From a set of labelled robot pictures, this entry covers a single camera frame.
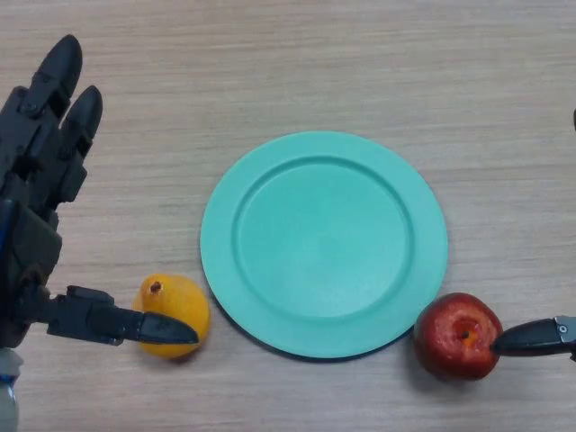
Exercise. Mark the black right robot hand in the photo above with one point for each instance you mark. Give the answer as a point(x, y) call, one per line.
point(535, 335)

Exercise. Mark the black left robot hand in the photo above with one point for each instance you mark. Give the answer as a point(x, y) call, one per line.
point(36, 180)

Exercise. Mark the red apple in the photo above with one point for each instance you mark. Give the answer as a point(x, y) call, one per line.
point(445, 342)

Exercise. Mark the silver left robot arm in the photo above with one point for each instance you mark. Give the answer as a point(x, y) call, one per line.
point(8, 396)

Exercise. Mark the green round plate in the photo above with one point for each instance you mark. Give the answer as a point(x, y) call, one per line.
point(324, 243)

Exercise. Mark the yellow pear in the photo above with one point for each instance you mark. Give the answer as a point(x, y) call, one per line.
point(180, 301)

